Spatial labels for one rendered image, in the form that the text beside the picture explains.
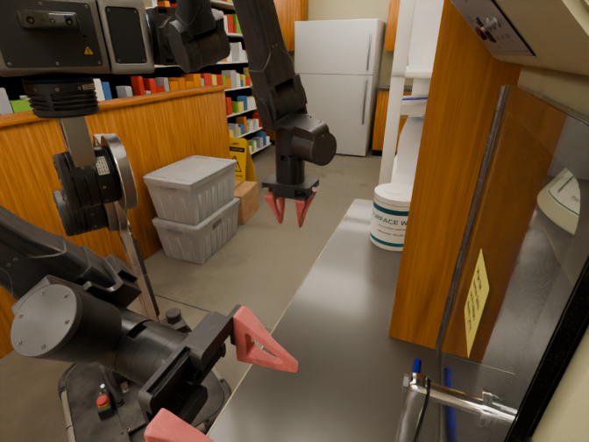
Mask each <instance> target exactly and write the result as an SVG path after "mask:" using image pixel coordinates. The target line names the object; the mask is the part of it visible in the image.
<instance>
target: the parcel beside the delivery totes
mask: <svg viewBox="0 0 589 442"><path fill-rule="evenodd" d="M234 197H235V198H240V199H239V205H238V225H244V224H245V223H246V222H247V220H248V219H249V218H250V217H251V216H252V215H253V214H254V213H255V212H256V211H257V209H258V208H259V187H258V183H257V182H248V181H239V180H235V190H234Z"/></svg>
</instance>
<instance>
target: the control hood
mask: <svg viewBox="0 0 589 442"><path fill-rule="evenodd" d="M450 1H451V0H450ZM494 1H495V3H496V4H497V5H498V7H499V8H500V10H501V11H502V12H503V14H504V15H505V16H506V18H507V19H508V20H509V22H510V23H511V24H512V26H513V27H514V28H515V30H516V31H517V32H518V33H519V34H520V36H521V37H522V39H523V40H524V41H525V42H526V44H527V45H528V46H529V48H530V49H531V51H532V52H533V53H534V55H535V56H527V55H506V54H493V53H492V52H491V51H490V49H489V48H488V47H487V46H486V44H485V43H484V41H483V40H482V39H481V37H479V36H478V34H477V33H476V32H475V30H474V29H473V28H472V26H471V25H470V24H469V22H468V21H467V20H466V18H465V17H464V16H463V14H462V13H461V12H460V10H459V9H458V8H457V6H456V5H455V4H454V3H453V2H452V1H451V2H452V3H453V5H454V6H455V7H456V9H457V10H458V11H459V13H460V14H461V15H462V17H463V18H464V19H465V21H466V22H467V23H468V25H469V26H470V27H471V28H472V29H473V30H474V32H475V33H476V34H477V36H478V37H479V39H480V40H481V41H482V42H483V44H484V45H485V46H486V48H487V49H488V50H489V52H490V53H491V54H492V56H493V57H494V58H495V59H498V60H500V61H505V62H510V63H515V64H521V65H526V66H531V67H537V68H547V69H552V70H557V71H564V72H569V73H574V74H580V75H589V0H494Z"/></svg>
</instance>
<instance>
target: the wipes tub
mask: <svg viewBox="0 0 589 442"><path fill-rule="evenodd" d="M412 191H413V186H412V185H408V184H403V183H386V184H381V185H379V186H378V187H376V188H375V190H374V199H373V213H372V222H371V230H370V240H371V241H372V242H373V243H374V245H376V246H378V247H380V248H383V249H386V250H389V251H402V249H403V244H404V239H405V233H406V228H407V222H408V213H409V207H410V202H411V196H412Z"/></svg>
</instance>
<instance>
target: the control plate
mask: <svg viewBox="0 0 589 442"><path fill-rule="evenodd" d="M451 1H452V2H453V3H454V4H455V5H456V6H457V8H458V9H459V10H460V12H461V13H462V14H463V16H464V17H465V18H466V20H467V21H468V22H469V24H470V25H471V26H472V28H473V29H474V30H475V27H476V26H477V24H476V20H475V19H476V18H477V17H478V18H479V20H480V21H481V22H482V24H483V25H485V24H484V22H483V21H484V20H485V21H486V22H487V20H486V18H489V19H490V20H492V19H491V16H490V15H491V14H492V15H494V16H495V18H496V19H497V20H498V21H499V23H500V26H501V27H498V26H497V25H496V26H495V28H496V30H494V29H493V28H492V31H491V32H490V31H489V30H488V31H489V32H490V33H491V35H492V36H493V38H494V39H495V40H496V42H495V43H493V42H492V41H490V40H489V39H486V40H483V39H482V40H483V41H484V43H485V44H486V46H487V47H488V48H489V49H490V51H491V52H492V53H493V54H506V55H527V56H535V55H534V53H533V52H532V51H531V49H530V48H529V46H528V45H527V44H526V42H525V41H524V40H523V39H522V37H521V36H520V34H519V33H518V32H517V31H516V30H515V28H514V27H513V26H512V24H511V23H510V22H509V20H508V19H507V18H506V16H505V15H504V14H503V12H502V11H501V10H500V8H499V7H498V5H497V4H496V3H495V1H494V0H451ZM487 23H488V22H487Z"/></svg>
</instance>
